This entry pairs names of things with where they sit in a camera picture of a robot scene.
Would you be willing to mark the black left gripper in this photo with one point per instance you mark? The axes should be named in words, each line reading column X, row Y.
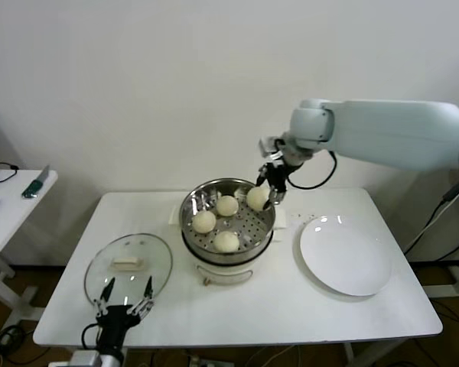
column 116, row 325

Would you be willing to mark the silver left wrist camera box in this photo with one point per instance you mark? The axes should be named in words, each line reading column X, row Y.
column 85, row 360

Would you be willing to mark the white side table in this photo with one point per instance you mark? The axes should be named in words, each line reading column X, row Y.
column 11, row 214

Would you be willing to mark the white round plate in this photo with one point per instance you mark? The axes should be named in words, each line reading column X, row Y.
column 344, row 256

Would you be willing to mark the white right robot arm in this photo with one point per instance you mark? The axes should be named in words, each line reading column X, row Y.
column 386, row 130

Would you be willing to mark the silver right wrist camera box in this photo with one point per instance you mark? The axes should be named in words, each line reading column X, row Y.
column 267, row 147

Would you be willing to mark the stainless steel steamer basket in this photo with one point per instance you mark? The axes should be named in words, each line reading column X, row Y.
column 193, row 200

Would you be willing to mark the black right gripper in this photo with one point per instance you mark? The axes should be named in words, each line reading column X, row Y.
column 281, row 172

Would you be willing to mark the round glass pot lid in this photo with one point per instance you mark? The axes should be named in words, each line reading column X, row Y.
column 125, row 264

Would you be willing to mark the white steamed baozi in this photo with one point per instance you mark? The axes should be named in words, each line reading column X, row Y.
column 227, row 205
column 204, row 222
column 257, row 197
column 226, row 241

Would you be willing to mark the white power strip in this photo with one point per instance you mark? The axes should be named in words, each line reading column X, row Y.
column 198, row 359

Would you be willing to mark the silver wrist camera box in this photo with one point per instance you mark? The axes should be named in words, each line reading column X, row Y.
column 85, row 360
column 267, row 147

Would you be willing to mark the white electric cooker base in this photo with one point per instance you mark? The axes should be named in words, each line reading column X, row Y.
column 222, row 273

